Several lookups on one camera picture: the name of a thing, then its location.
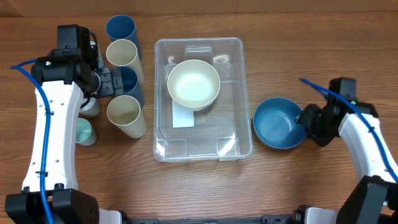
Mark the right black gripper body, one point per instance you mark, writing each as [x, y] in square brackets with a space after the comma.
[320, 130]

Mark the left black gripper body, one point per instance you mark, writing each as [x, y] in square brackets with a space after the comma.
[106, 88]

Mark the grey small cup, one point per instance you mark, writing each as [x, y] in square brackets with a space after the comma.
[90, 107]

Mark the dark blue bowl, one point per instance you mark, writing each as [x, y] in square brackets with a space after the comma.
[275, 125]

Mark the cream bowl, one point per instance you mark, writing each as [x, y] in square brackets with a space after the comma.
[193, 77]
[195, 102]

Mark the light blue small cup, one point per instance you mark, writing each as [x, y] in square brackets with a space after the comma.
[100, 57]

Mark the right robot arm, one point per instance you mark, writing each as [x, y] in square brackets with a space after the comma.
[374, 199]

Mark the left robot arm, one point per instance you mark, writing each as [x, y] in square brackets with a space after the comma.
[65, 80]

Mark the near dark blue tall cup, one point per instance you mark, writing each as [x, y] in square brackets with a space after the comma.
[131, 84]

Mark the dark blue tall cup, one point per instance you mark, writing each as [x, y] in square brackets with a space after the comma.
[123, 27]
[131, 84]

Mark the near beige tall cup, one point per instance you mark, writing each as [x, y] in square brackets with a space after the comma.
[125, 112]

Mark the beige tall cup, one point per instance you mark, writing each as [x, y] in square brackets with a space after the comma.
[124, 52]
[125, 112]

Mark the far beige tall cup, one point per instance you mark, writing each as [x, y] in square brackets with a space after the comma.
[124, 52]

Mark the mint green small cup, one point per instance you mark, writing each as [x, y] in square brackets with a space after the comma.
[85, 134]

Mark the far dark blue tall cup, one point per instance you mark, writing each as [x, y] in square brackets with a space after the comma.
[123, 27]

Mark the white label in bin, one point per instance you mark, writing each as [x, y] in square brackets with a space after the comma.
[181, 117]

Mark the clear plastic storage bin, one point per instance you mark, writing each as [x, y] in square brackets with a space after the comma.
[222, 131]

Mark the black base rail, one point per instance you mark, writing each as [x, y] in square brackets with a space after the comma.
[265, 219]

